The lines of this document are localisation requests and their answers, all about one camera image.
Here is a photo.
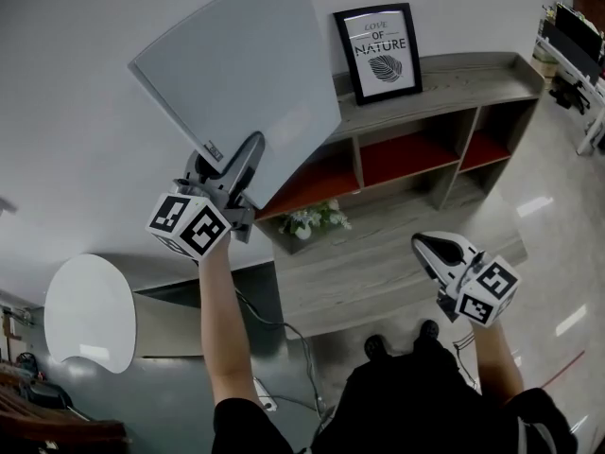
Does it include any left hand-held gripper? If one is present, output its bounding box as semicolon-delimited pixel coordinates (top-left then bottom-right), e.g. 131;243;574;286
145;131;266;263

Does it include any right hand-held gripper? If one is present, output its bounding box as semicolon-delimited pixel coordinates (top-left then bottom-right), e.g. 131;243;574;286
410;231;521;326

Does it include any gray board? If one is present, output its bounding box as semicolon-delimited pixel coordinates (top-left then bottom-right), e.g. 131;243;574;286
127;0;342;210

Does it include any gray wooden shelf unit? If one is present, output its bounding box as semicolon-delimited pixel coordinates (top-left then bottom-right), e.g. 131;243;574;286
252;52;547;255

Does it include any person's right forearm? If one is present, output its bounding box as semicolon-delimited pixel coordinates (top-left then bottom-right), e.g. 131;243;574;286
470;319;527;405

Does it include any person's left forearm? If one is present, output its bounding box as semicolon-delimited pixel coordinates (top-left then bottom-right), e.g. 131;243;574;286
198;232;264;410

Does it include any grey wood-grain table top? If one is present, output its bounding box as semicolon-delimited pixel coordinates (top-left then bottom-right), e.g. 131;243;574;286
271;177;528;341

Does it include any white long office desk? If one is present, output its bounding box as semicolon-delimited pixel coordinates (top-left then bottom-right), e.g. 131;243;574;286
536;33;605;156

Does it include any black computer monitor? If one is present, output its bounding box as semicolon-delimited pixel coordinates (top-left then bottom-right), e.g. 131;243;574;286
555;2;605;64
541;19;602;85

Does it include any white vase with flowers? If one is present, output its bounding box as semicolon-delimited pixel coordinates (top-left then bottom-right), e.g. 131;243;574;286
277;199;354;242

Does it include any person's left shoe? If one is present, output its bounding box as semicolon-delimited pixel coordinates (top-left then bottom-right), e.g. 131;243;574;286
363;334;391;359

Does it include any person's black clothing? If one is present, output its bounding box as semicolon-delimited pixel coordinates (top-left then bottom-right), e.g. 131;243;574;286
212;336;580;454

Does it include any black framed leaf picture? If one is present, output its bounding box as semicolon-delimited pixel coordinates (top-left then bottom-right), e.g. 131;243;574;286
333;2;424;107

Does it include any white curved table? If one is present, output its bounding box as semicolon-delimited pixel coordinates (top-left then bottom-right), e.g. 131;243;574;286
43;253;237;375

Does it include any white power strip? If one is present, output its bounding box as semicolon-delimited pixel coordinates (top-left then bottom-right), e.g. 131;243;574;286
251;375;279;413

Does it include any wooden staircase railing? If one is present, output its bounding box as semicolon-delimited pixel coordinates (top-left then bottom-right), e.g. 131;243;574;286
0;371;132;454

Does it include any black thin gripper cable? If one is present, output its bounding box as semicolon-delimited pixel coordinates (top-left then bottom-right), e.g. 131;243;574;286
452;332;482;391

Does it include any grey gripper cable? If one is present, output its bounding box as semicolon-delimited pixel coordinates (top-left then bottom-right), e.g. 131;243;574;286
233;285;328;416

